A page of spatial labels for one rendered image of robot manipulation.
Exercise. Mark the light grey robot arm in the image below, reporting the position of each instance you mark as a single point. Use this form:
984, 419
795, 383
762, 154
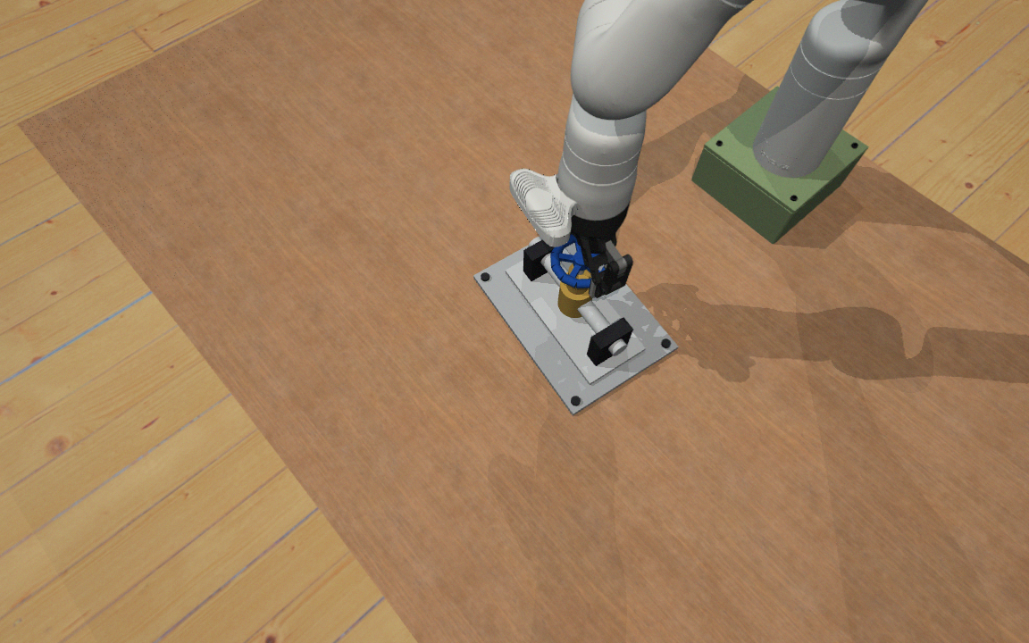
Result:
623, 66

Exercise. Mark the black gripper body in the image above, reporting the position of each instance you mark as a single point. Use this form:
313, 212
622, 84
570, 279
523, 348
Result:
600, 231

